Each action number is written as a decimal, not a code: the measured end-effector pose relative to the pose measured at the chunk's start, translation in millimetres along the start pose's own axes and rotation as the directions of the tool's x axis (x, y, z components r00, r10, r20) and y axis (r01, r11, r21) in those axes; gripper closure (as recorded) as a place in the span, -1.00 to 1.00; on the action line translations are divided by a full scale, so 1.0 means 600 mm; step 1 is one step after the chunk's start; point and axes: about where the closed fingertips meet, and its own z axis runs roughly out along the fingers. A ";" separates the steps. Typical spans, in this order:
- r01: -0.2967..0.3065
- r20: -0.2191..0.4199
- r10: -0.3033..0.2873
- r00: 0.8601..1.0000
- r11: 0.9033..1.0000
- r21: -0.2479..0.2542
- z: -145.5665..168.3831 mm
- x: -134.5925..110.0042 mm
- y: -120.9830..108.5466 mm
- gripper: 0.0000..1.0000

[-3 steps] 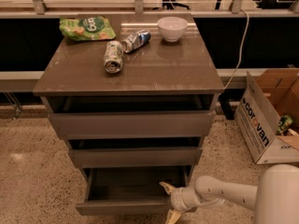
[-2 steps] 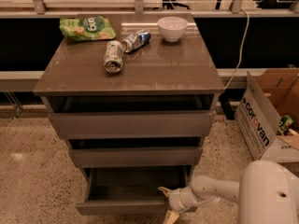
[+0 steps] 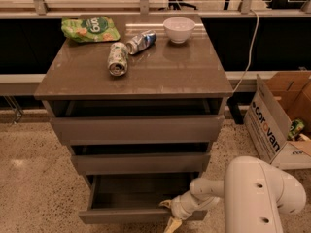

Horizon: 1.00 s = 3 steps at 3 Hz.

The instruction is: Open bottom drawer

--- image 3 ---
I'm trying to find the grey top drawer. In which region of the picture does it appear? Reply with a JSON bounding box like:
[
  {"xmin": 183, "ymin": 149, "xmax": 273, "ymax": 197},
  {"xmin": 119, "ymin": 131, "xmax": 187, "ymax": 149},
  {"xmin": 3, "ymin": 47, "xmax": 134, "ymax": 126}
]
[{"xmin": 51, "ymin": 116, "xmax": 224, "ymax": 146}]

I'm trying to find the white bowl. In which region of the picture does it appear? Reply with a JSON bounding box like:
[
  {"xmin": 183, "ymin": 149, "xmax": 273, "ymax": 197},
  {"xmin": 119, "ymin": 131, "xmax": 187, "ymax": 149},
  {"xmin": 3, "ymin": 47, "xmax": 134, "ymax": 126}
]
[{"xmin": 163, "ymin": 17, "xmax": 195, "ymax": 44}]

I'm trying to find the green crushed soda can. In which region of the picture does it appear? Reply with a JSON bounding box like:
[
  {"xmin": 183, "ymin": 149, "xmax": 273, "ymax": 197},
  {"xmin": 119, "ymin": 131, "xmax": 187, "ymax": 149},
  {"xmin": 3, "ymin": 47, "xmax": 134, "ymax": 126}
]
[{"xmin": 108, "ymin": 43, "xmax": 128, "ymax": 77}]

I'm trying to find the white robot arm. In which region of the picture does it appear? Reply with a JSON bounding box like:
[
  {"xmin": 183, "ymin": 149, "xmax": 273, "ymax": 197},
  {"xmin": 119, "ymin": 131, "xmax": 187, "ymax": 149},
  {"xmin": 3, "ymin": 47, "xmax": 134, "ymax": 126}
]
[{"xmin": 160, "ymin": 156, "xmax": 306, "ymax": 233}]

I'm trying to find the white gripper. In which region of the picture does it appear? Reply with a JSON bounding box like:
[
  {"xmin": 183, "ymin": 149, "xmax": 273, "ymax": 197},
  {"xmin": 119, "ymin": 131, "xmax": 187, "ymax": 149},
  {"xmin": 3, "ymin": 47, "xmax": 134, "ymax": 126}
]
[{"xmin": 159, "ymin": 191, "xmax": 203, "ymax": 233}]

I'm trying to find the grey drawer cabinet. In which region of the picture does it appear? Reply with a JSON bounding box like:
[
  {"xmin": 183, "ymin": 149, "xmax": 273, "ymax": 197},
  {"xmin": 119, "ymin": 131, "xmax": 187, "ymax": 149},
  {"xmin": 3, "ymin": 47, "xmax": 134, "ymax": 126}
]
[{"xmin": 34, "ymin": 14, "xmax": 234, "ymax": 189}]

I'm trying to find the green snack bag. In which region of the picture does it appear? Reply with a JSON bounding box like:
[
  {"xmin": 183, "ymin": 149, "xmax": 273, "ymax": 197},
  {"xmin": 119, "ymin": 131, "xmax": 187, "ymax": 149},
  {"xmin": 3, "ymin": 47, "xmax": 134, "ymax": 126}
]
[{"xmin": 61, "ymin": 16, "xmax": 121, "ymax": 43}]

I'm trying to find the cardboard box with lettering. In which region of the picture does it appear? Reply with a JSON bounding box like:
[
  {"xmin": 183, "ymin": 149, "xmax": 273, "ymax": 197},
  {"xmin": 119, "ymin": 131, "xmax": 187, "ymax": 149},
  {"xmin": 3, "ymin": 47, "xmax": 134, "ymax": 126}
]
[{"xmin": 244, "ymin": 71, "xmax": 311, "ymax": 169}]

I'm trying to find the silver blue crushed can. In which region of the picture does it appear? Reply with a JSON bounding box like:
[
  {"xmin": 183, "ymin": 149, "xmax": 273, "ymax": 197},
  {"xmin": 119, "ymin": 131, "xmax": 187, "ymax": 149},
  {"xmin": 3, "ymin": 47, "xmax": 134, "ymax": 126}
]
[{"xmin": 125, "ymin": 30, "xmax": 156, "ymax": 55}]

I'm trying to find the grey bottom drawer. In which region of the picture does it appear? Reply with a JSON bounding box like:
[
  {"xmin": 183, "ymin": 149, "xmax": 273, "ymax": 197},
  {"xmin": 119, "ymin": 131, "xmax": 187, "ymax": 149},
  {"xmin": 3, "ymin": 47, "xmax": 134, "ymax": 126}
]
[{"xmin": 79, "ymin": 172, "xmax": 198, "ymax": 224}]

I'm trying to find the grey drawer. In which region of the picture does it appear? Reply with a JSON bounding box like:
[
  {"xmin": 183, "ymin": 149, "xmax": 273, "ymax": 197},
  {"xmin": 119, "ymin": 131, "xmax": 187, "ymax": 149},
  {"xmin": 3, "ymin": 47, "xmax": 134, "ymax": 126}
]
[
  {"xmin": 79, "ymin": 172, "xmax": 198, "ymax": 224},
  {"xmin": 71, "ymin": 152, "xmax": 210, "ymax": 175},
  {"xmin": 51, "ymin": 116, "xmax": 224, "ymax": 146}
]

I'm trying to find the grey middle drawer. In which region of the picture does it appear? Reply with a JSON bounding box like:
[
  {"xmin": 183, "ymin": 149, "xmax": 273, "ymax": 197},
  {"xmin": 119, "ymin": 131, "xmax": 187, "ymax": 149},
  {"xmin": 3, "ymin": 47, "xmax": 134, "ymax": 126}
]
[{"xmin": 71, "ymin": 152, "xmax": 210, "ymax": 175}]

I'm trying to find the white cable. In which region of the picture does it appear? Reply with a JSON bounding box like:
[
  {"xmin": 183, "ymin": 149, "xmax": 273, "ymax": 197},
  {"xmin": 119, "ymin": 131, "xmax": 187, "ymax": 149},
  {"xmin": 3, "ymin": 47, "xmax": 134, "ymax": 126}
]
[{"xmin": 231, "ymin": 9, "xmax": 260, "ymax": 94}]

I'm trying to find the metal window railing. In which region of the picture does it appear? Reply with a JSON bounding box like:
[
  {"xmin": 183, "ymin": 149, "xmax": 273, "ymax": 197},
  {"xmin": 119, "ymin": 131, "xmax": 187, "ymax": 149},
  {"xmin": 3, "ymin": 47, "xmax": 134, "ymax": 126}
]
[{"xmin": 0, "ymin": 0, "xmax": 311, "ymax": 18}]

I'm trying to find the green can in box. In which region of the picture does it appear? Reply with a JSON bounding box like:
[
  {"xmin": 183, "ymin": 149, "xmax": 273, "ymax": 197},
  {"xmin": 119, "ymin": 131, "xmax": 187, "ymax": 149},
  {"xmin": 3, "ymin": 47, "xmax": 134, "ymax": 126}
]
[{"xmin": 288, "ymin": 118, "xmax": 305, "ymax": 141}]

